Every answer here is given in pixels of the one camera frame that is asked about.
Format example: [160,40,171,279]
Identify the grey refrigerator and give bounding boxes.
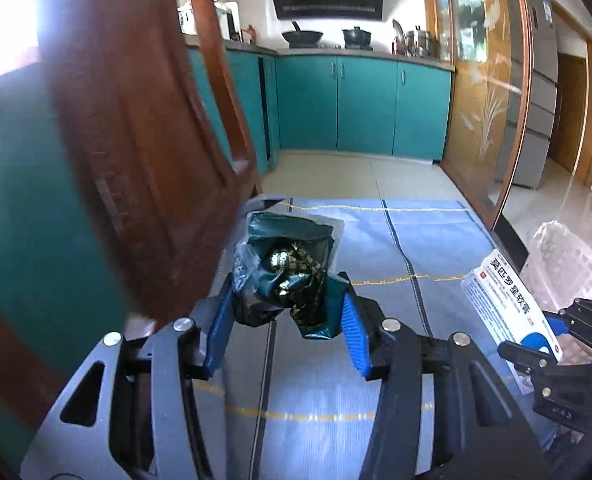
[496,0,559,188]

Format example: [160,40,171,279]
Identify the dark green foil bag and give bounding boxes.
[231,211,349,341]

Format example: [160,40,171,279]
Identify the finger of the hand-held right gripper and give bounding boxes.
[498,341,556,378]
[546,298,592,356]

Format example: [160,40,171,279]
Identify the white and blue medicine box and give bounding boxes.
[460,249,564,396]

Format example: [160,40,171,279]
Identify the white plastic basket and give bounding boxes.
[520,220,592,366]

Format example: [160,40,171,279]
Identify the white countertop appliance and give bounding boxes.
[178,2,240,41]

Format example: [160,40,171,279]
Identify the blue cloth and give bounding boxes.
[191,195,556,480]

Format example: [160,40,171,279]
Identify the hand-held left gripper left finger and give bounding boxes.
[21,280,237,480]

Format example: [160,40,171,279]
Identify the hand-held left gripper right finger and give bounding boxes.
[341,292,546,480]

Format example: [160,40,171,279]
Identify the black wok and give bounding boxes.
[281,21,324,47]

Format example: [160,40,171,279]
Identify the brown wooden door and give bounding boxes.
[548,52,589,173]

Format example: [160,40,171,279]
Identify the wood framed glass partition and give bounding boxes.
[422,0,529,231]

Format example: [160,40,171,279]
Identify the black cooking pot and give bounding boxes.
[342,26,373,48]

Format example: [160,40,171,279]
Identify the brown wooden chair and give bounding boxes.
[0,0,261,431]

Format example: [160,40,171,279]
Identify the teal base cabinets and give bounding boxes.
[0,45,452,461]

